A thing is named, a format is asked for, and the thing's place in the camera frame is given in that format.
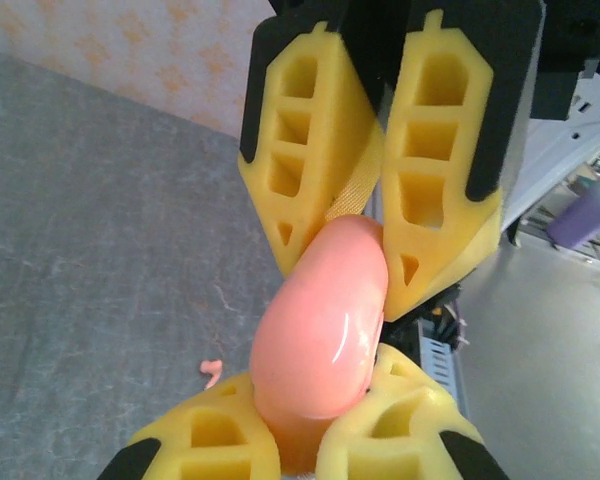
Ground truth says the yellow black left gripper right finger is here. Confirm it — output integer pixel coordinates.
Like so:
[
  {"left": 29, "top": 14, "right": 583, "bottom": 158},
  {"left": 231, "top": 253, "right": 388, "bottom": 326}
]
[{"left": 314, "top": 343, "right": 511, "bottom": 480}]

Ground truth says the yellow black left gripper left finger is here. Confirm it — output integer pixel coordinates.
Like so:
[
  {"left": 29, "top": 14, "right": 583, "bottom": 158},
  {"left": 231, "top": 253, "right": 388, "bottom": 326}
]
[{"left": 97, "top": 372, "right": 284, "bottom": 480}]

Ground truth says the pink wireless earbud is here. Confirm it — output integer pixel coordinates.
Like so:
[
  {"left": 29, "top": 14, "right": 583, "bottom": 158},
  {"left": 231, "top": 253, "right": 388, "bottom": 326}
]
[{"left": 199, "top": 359, "right": 224, "bottom": 390}]

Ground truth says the pink earbud charging case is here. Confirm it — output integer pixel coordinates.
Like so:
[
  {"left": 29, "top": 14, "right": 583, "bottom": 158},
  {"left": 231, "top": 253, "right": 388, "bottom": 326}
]
[{"left": 249, "top": 214, "right": 389, "bottom": 476}]

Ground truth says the purple cylindrical object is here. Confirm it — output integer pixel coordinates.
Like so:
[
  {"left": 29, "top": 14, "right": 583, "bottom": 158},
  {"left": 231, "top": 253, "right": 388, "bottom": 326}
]
[{"left": 547, "top": 187, "right": 600, "bottom": 251}]

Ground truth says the perforated grey cable tray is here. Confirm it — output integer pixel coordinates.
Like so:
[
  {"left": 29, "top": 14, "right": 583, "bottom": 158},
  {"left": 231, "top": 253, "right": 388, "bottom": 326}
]
[{"left": 417, "top": 319, "right": 469, "bottom": 416}]

